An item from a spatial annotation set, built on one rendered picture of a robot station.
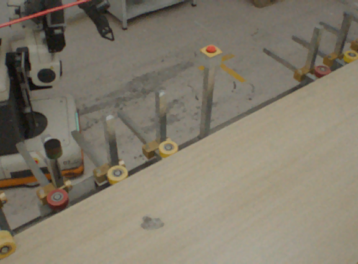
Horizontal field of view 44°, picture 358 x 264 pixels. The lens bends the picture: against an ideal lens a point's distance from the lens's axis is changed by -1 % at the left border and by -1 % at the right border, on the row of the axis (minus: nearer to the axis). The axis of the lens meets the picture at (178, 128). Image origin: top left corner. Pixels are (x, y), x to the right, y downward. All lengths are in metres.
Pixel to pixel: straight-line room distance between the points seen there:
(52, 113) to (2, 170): 0.51
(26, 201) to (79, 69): 1.44
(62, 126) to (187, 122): 0.95
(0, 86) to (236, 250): 1.55
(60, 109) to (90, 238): 1.63
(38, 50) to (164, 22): 2.21
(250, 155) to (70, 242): 0.81
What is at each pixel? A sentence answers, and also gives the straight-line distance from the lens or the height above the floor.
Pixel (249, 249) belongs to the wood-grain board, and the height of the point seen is 0.90.
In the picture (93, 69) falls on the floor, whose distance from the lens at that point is 3.96.
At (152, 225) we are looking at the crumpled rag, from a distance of 1.63.
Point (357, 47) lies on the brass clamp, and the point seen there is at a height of 0.84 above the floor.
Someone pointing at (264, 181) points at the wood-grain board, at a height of 0.90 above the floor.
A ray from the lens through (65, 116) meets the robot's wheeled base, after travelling 3.07.
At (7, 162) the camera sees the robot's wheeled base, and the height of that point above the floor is 0.26.
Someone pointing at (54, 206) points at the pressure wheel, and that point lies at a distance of 1.75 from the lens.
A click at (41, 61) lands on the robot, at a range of 2.63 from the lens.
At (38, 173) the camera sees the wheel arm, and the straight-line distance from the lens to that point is 1.93.
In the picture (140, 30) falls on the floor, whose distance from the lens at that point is 4.46.
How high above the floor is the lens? 2.25
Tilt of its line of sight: 43 degrees down
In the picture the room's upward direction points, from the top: 1 degrees clockwise
